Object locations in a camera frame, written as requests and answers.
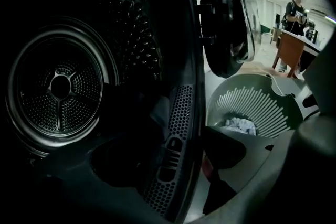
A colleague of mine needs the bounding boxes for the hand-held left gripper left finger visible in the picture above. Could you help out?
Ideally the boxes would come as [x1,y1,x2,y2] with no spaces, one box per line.
[27,138,165,224]

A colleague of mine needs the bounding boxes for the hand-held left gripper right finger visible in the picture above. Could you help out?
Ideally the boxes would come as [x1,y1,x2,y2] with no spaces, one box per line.
[202,125,299,216]

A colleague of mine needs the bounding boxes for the blue checked clothes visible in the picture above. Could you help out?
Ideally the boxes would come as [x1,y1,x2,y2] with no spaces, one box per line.
[224,117,257,136]

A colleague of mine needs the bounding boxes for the white slotted laundry basket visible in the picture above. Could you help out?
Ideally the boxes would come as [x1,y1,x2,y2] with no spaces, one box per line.
[205,73,320,140]

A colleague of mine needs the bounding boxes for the grey garment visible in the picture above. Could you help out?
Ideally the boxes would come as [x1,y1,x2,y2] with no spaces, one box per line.
[149,93,173,140]

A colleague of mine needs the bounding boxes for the black washing machine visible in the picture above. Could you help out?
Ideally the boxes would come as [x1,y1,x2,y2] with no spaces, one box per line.
[0,0,209,224]

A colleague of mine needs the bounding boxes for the black washing machine door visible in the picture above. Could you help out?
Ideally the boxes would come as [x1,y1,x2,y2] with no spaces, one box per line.
[198,0,263,79]

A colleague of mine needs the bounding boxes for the brown counter with white top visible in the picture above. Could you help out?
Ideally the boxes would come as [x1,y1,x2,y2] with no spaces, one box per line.
[271,28,323,79]

